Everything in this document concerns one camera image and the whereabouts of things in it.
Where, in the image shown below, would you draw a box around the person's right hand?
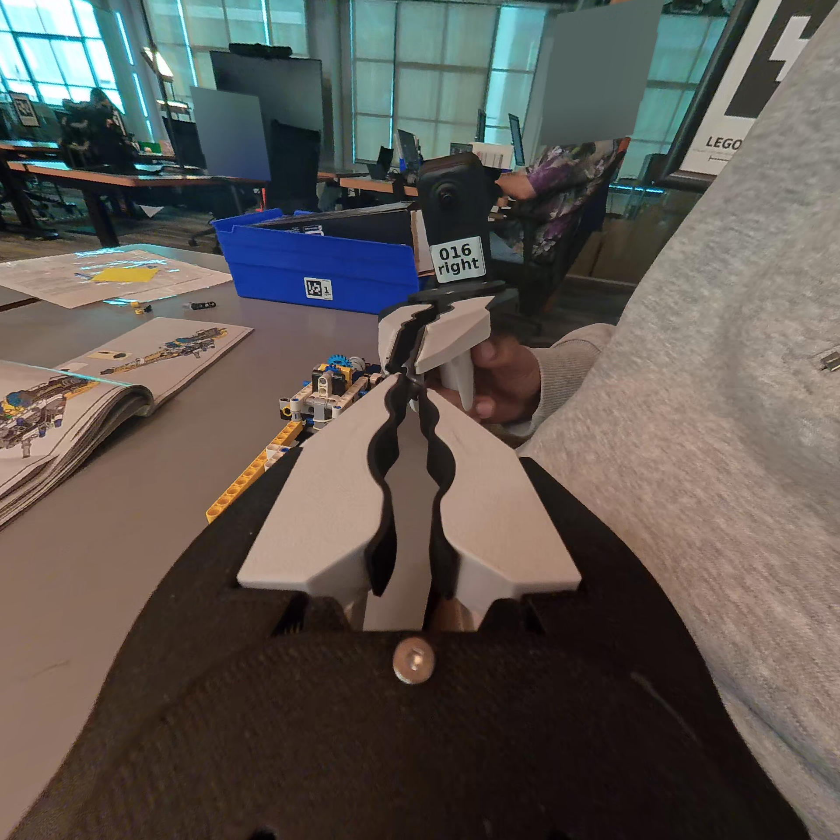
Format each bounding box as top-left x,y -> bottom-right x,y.
433,335 -> 543,425

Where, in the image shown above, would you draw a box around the black and white wall poster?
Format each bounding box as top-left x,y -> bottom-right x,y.
659,0 -> 829,193

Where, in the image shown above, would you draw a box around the large white paper sheet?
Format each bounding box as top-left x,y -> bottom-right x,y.
0,249 -> 234,310

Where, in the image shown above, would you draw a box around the wooden desk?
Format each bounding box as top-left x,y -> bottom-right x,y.
0,140 -> 271,249

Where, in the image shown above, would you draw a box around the open laptop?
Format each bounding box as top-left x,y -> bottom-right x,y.
392,128 -> 426,179

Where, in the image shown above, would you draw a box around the person's right forearm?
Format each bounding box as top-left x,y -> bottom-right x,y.
515,322 -> 621,455

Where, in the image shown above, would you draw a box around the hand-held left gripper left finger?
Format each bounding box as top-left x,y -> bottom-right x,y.
238,375 -> 403,631

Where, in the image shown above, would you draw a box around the open lego instruction booklet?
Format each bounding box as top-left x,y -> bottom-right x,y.
0,317 -> 255,530

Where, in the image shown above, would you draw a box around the large black screen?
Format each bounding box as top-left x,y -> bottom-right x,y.
209,43 -> 324,133

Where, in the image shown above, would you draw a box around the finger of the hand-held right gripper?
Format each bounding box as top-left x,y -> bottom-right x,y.
378,305 -> 434,375
407,297 -> 496,375

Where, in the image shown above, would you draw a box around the yellow and grey lego model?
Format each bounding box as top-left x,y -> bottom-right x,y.
206,354 -> 389,526

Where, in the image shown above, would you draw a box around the blue plastic bin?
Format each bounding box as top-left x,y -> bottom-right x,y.
211,209 -> 422,309

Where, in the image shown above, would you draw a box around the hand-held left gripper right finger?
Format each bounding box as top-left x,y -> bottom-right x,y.
420,388 -> 583,631

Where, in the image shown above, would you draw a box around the cardboard box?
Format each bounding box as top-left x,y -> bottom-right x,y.
568,213 -> 665,284

